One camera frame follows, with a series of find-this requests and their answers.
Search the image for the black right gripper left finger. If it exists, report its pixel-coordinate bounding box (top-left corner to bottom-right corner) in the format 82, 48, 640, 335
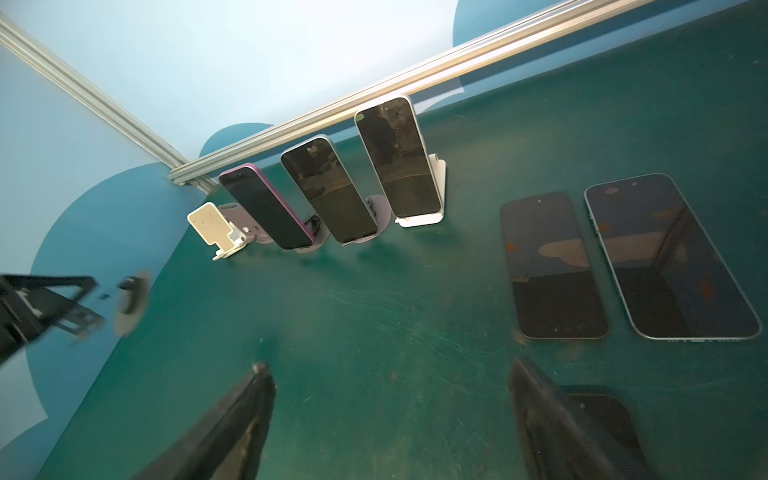
134, 363, 276, 479

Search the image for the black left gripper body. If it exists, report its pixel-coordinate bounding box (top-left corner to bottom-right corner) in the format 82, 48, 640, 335
1, 274, 105, 362

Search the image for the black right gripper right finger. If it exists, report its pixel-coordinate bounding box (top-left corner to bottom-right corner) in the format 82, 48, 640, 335
508, 356, 651, 479

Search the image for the white phone stand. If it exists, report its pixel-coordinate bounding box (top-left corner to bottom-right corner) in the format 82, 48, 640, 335
187, 202, 247, 261

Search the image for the purple phone stand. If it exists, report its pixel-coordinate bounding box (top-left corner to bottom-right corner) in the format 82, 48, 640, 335
218, 203, 274, 245

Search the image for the white-framed phone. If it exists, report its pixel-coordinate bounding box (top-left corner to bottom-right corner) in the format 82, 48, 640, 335
354, 96, 421, 211

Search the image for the black round phone stand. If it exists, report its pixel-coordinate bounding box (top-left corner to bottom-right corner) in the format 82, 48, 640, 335
295, 213, 330, 254

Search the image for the grey round stand middle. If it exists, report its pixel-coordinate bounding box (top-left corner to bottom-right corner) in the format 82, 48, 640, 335
351, 194, 393, 244

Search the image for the white stand back right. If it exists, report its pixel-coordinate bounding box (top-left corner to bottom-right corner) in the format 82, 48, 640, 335
391, 135, 447, 228

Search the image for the aluminium left frame post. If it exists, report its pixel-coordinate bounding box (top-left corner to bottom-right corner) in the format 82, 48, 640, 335
1, 13, 187, 171

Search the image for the aluminium back frame rail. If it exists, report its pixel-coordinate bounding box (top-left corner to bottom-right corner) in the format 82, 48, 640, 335
169, 0, 646, 185

